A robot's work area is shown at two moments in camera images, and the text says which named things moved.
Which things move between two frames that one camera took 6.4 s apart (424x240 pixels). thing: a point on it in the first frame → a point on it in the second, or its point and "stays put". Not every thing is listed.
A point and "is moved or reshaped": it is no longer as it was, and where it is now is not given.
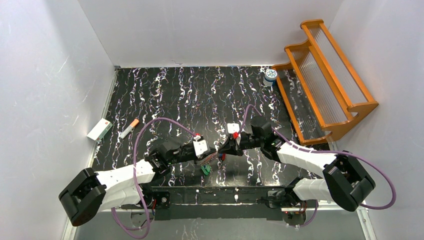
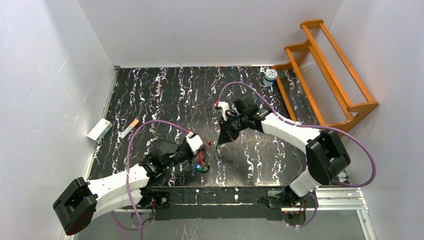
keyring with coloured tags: [206, 169] is moved or reshaped
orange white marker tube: [133, 124] stays put
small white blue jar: [270, 75] stays put
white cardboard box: [100, 129] stays put
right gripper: [233, 145] → [227, 129]
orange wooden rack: [320, 90] stays put
